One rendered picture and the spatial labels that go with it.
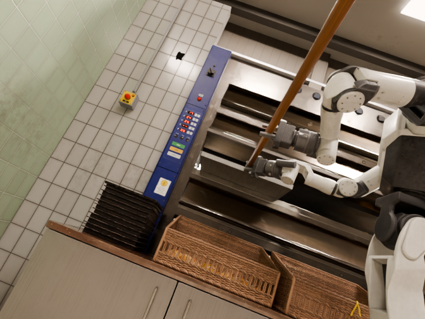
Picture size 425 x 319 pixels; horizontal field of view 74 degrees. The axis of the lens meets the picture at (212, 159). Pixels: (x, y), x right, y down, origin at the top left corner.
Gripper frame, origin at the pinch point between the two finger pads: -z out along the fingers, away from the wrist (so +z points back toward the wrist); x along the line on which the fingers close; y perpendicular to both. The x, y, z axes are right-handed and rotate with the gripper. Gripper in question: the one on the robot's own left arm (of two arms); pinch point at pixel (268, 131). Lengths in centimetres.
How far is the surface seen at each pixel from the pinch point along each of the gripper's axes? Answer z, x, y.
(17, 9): -120, -15, -16
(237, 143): -19, -20, 65
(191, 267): -14, 58, 30
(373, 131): 68, -72, 91
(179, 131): -60, -18, 70
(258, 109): -15, -56, 78
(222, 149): -29, -18, 76
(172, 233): -27, 48, 27
